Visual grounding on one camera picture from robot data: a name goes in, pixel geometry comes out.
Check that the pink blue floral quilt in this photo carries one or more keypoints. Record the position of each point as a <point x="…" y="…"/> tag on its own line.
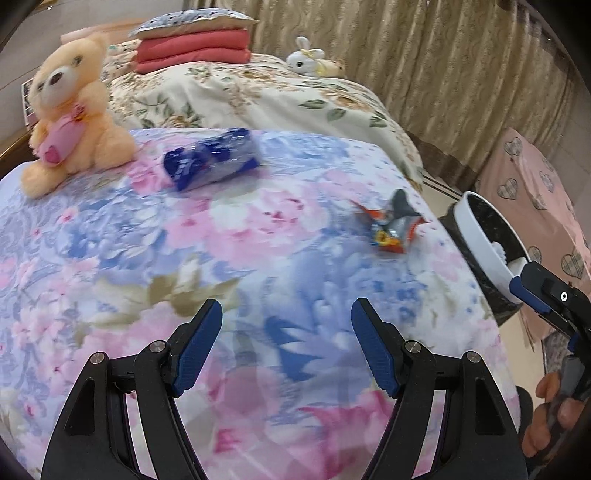
<point x="114" y="260"/>

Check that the beige patterned curtain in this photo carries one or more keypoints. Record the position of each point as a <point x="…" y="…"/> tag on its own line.
<point x="453" y="74"/>

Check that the peach teddy bear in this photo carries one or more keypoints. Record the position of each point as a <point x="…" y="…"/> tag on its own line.
<point x="74" y="130"/>

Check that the floral cream duvet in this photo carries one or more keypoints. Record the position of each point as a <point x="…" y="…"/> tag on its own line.
<point x="263" y="95"/>

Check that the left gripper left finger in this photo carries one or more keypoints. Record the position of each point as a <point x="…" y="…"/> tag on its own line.
<point x="93" y="438"/>

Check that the blue patterned pillow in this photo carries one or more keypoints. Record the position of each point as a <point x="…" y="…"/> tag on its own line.
<point x="192" y="21"/>

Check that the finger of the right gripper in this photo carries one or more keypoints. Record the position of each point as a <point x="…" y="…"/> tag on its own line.
<point x="551" y="298"/>

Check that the pink heart covered furniture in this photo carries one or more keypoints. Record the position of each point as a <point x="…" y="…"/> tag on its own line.
<point x="522" y="184"/>

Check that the blue plastic wrapper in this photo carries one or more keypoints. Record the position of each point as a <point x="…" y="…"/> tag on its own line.
<point x="213" y="159"/>

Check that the black white trash bin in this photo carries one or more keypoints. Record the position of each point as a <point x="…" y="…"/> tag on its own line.
<point x="473" y="224"/>

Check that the small colourful snack wrapper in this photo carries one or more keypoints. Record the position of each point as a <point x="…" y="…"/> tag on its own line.
<point x="394" y="227"/>

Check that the floral pillow by headboard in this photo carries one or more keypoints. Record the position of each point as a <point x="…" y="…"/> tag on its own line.
<point x="120" y="59"/>

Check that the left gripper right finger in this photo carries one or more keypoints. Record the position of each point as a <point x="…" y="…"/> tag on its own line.
<point x="477" y="439"/>

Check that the folded red blanket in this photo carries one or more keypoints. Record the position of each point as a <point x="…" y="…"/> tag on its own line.
<point x="222" y="46"/>

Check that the tan small plush toy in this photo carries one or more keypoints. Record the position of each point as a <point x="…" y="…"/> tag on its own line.
<point x="328" y="68"/>

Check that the photo collage frame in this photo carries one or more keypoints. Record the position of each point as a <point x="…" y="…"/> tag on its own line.
<point x="30" y="118"/>

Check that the white bunny plush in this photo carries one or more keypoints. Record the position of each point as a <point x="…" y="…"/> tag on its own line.
<point x="306" y="60"/>

